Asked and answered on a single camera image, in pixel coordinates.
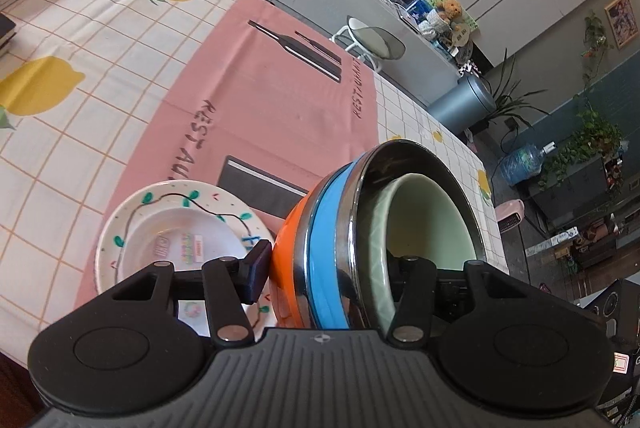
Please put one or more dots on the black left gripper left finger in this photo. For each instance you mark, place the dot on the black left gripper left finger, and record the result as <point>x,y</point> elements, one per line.
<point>231,283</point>

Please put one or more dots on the grey round trash can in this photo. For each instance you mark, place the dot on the grey round trash can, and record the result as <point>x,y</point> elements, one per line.
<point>462,107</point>

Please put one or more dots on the small white dish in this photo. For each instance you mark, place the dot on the small white dish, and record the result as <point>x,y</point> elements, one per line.
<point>186,237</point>

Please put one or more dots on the black notebook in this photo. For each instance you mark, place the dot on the black notebook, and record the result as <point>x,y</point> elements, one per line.
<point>7,32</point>

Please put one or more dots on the white round stool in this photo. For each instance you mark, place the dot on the white round stool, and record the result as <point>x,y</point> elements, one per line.
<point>370,44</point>

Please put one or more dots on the orange steel-lined bowl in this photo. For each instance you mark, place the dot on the orange steel-lined bowl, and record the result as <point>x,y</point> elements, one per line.
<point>290,296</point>

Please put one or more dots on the framed picture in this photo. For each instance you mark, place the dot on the framed picture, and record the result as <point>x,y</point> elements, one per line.
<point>622,21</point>

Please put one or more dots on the green potted plant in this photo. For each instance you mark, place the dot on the green potted plant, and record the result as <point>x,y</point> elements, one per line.
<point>509,105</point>

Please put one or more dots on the green ceramic bowl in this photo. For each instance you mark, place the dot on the green ceramic bowl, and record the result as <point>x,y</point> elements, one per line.
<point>411,217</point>

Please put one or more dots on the blue steel-lined bowl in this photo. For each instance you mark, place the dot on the blue steel-lined bowl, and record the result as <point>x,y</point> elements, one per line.
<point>326,280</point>

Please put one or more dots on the pink and checked tablecloth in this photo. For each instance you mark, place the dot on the pink and checked tablecloth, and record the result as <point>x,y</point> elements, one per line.
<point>101,98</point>

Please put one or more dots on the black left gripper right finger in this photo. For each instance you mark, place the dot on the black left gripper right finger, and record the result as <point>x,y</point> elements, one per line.
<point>413,280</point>

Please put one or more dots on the white painted fruit plate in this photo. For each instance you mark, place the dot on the white painted fruit plate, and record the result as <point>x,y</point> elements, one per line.
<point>166,195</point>

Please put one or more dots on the blue water jug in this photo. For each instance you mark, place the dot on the blue water jug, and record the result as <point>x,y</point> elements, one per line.
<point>524,163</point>

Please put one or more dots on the teddy bear toy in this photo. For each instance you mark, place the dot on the teddy bear toy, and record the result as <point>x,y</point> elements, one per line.
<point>451,10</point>

